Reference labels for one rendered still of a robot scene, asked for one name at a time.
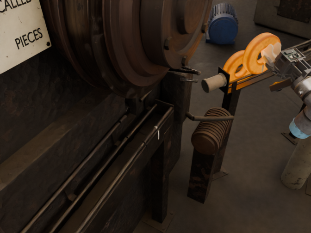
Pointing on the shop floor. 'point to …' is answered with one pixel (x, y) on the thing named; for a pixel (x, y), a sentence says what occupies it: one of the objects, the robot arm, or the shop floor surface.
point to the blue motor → (222, 25)
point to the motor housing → (206, 153)
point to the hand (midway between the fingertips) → (263, 49)
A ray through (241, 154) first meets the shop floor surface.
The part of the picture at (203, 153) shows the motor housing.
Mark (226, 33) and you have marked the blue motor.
